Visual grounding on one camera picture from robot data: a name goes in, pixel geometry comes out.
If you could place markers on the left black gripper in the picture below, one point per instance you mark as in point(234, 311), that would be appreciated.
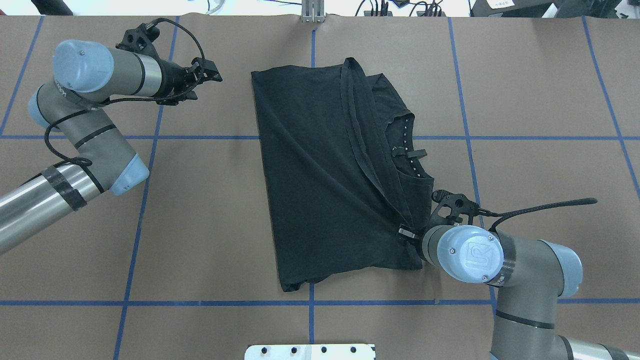
point(172, 80)

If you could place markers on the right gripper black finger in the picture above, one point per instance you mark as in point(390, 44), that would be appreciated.
point(407, 234)

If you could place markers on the black printed t-shirt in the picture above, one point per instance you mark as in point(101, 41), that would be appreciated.
point(342, 175)

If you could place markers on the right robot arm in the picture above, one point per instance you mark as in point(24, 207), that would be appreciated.
point(530, 275)

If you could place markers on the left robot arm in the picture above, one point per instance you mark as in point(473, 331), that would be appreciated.
point(95, 157)

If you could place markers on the black box with label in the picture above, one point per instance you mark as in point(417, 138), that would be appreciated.
point(509, 8)

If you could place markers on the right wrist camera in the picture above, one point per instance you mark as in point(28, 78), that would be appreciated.
point(450, 208)

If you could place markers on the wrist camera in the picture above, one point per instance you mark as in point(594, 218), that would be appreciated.
point(140, 40)
point(450, 208)

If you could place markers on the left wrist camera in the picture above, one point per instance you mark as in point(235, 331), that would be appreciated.
point(140, 40)

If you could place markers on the aluminium frame post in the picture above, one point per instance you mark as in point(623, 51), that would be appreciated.
point(313, 11)

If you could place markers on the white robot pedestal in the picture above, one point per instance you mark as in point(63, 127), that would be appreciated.
point(327, 351)

